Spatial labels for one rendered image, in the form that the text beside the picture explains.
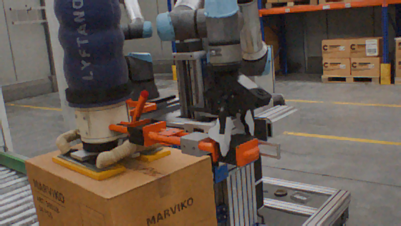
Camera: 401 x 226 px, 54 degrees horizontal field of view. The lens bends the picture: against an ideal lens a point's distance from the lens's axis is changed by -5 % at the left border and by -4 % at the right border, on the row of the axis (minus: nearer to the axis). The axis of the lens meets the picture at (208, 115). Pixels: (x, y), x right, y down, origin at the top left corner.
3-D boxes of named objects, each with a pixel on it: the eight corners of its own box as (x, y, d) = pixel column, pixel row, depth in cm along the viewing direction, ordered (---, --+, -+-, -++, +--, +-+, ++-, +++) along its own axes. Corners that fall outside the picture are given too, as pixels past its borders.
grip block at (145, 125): (127, 143, 121) (124, 124, 120) (152, 135, 128) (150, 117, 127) (144, 147, 116) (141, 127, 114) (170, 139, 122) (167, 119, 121)
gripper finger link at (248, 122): (242, 135, 106) (230, 106, 101) (260, 138, 102) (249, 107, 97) (235, 142, 104) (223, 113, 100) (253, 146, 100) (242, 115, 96)
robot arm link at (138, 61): (156, 78, 197) (153, 50, 194) (129, 81, 193) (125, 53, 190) (152, 76, 208) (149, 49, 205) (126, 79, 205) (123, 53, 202)
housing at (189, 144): (180, 153, 107) (177, 137, 106) (198, 146, 112) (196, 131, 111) (198, 158, 102) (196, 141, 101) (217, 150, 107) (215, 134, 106)
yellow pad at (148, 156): (96, 147, 156) (94, 135, 155) (117, 141, 163) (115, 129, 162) (148, 163, 133) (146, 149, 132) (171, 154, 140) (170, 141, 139)
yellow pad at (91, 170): (51, 161, 143) (49, 149, 142) (75, 154, 150) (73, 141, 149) (99, 182, 120) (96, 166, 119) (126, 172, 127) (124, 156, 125)
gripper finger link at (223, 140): (210, 153, 97) (216, 115, 98) (228, 156, 93) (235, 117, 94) (200, 151, 95) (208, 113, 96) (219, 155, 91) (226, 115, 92)
